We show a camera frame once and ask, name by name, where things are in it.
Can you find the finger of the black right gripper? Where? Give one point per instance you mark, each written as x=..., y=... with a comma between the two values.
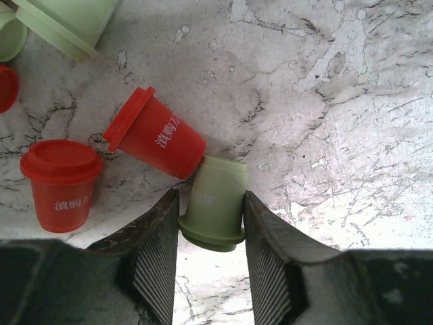
x=295, y=279

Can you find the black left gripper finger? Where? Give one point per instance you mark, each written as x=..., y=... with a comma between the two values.
x=127, y=277

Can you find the green gripped capsule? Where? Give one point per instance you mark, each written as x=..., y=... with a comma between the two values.
x=213, y=217

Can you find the red upright capsule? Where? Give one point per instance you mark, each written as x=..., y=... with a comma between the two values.
x=62, y=175

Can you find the red tilted capsule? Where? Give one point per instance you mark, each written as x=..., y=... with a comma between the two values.
x=149, y=131

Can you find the large green capsule top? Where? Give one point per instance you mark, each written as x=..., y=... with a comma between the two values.
x=72, y=27

